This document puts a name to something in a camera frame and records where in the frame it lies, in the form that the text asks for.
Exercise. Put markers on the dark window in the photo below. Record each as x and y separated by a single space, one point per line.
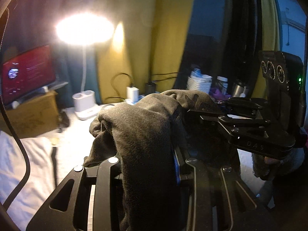
216 16

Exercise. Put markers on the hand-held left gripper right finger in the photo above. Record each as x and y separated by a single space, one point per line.
177 173

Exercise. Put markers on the white desk lamp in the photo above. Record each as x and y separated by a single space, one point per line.
84 103

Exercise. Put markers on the stainless steel tumbler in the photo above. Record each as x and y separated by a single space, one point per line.
239 87

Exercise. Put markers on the yellow curtain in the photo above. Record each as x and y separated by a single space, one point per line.
154 41
269 28

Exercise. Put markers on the brown t-shirt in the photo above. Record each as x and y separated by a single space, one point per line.
144 130

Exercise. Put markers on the dark curtain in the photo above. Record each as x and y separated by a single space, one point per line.
72 72

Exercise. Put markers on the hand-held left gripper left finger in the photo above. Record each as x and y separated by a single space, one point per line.
108 170

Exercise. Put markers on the person's right forearm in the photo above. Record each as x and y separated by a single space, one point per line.
262 170

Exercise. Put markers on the cardboard box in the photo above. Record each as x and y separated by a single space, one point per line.
36 115

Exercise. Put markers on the white charger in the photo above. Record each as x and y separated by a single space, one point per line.
132 93

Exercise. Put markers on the white perforated basket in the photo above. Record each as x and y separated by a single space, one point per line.
198 85

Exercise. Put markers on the tablet with red screen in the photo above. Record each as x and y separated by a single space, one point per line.
28 74

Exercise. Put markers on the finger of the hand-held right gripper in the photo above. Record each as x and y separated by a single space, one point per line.
228 121
240 104

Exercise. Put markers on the purple soft item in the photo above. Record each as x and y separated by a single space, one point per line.
220 93

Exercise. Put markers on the black charger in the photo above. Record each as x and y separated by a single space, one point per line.
150 88

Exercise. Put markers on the person's right hand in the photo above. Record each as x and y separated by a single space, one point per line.
270 161

